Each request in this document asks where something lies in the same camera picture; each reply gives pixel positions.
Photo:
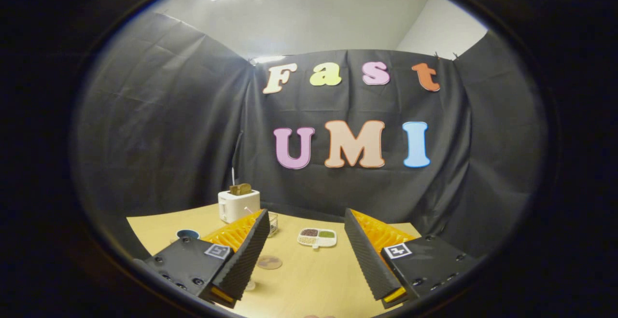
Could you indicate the blue bowl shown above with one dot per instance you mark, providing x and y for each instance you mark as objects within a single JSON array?
[{"x": 188, "y": 233}]

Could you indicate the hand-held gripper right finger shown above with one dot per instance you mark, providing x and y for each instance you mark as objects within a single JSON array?
[{"x": 367, "y": 255}]

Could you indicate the clear glass cup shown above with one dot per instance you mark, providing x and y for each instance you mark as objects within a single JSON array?
[{"x": 273, "y": 224}]

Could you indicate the white divided dish with beans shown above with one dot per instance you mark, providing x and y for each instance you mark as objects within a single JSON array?
[{"x": 317, "y": 237}]

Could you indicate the wooden table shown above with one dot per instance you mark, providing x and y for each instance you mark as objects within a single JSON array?
[{"x": 309, "y": 279}]

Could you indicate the white toaster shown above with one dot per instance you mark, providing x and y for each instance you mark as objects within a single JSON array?
[{"x": 236, "y": 206}]

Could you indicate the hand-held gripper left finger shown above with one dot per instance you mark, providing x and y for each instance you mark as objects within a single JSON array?
[{"x": 246, "y": 255}]

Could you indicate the round brown coaster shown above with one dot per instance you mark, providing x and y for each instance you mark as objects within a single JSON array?
[{"x": 269, "y": 262}]

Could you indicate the brown bread slice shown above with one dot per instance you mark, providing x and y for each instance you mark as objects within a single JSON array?
[{"x": 240, "y": 189}]

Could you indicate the black backdrop cloth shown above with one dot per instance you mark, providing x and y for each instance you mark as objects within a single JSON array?
[{"x": 193, "y": 139}]

